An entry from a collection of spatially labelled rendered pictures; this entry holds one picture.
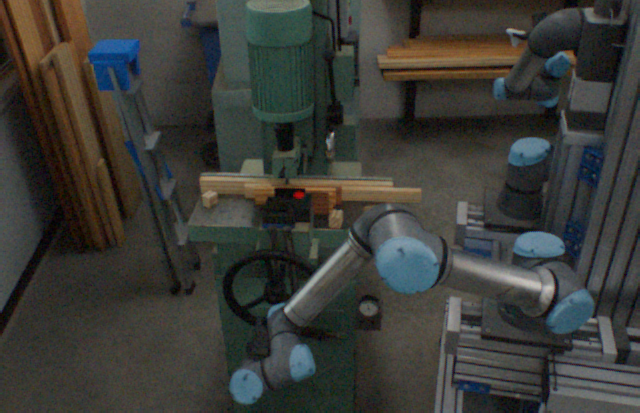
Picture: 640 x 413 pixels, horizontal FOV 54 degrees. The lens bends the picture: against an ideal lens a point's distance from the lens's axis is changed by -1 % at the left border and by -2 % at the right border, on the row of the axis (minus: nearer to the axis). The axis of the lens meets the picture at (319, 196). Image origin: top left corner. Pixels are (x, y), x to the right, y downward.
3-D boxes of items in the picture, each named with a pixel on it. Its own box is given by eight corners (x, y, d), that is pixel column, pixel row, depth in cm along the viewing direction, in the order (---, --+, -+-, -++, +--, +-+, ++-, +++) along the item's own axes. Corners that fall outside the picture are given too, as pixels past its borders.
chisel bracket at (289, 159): (273, 182, 189) (271, 157, 185) (279, 159, 201) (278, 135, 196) (297, 182, 189) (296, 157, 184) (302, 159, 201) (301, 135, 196)
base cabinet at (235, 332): (233, 423, 234) (211, 276, 196) (258, 315, 283) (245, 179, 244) (354, 430, 231) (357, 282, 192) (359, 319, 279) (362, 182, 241)
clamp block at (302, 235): (258, 256, 178) (256, 230, 173) (266, 228, 189) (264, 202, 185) (311, 258, 177) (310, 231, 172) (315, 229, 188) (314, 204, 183)
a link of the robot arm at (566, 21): (543, 38, 166) (494, 110, 214) (583, 38, 167) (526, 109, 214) (537, 0, 169) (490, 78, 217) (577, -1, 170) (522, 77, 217)
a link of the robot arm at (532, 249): (544, 264, 165) (553, 221, 158) (567, 298, 154) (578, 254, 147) (500, 268, 164) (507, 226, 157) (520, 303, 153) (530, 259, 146)
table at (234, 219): (180, 261, 182) (177, 244, 178) (205, 202, 207) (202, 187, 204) (393, 269, 177) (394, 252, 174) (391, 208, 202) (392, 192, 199)
